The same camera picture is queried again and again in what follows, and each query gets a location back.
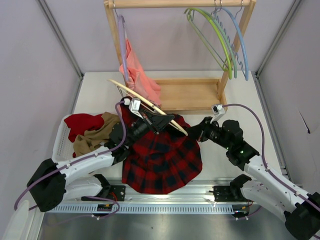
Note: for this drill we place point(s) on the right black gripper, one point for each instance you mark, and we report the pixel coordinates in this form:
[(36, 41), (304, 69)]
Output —
[(203, 128)]

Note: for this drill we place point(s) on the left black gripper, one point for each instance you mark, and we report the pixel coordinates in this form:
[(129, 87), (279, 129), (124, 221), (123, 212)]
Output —
[(149, 120)]

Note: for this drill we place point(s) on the cream hanger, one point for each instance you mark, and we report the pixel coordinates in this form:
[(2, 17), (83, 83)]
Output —
[(153, 108)]

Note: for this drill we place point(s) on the red plaid skirt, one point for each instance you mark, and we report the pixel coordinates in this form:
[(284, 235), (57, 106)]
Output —
[(162, 163)]

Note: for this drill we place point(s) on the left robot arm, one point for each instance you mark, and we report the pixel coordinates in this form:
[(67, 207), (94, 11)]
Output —
[(54, 182)]

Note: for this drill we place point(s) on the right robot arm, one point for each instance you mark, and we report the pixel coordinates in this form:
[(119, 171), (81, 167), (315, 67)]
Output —
[(298, 209)]

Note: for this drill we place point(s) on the pink skirt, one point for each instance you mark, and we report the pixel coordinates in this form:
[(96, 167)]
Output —
[(138, 80)]

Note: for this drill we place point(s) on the teal hanger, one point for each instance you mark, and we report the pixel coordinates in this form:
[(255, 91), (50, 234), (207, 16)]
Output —
[(230, 42)]

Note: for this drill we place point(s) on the blue hanger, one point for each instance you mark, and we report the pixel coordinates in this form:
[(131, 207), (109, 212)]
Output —
[(239, 38)]

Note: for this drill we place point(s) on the green hanger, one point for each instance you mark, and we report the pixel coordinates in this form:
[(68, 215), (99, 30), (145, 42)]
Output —
[(190, 16)]

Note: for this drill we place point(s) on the purple hanger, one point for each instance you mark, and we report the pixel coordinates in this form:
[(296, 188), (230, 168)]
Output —
[(122, 43)]

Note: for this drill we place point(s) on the wooden clothes rack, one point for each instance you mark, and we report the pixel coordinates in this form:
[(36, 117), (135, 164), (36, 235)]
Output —
[(181, 95)]

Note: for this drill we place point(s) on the tan garment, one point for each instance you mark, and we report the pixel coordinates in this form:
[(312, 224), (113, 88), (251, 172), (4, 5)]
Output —
[(95, 136)]

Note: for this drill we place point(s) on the red garment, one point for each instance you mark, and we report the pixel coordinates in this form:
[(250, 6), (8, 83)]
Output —
[(81, 122)]

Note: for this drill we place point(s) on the white laundry basket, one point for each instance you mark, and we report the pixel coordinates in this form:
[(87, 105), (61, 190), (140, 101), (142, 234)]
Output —
[(63, 147)]

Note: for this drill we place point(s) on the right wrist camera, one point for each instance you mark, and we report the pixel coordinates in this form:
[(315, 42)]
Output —
[(218, 112)]

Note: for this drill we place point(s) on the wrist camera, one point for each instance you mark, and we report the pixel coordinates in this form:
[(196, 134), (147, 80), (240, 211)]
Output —
[(218, 112), (133, 105)]

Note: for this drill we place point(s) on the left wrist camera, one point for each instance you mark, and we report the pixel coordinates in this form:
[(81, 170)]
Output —
[(133, 105)]

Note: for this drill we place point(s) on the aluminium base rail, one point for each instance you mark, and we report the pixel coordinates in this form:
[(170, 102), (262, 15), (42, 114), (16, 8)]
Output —
[(198, 197)]

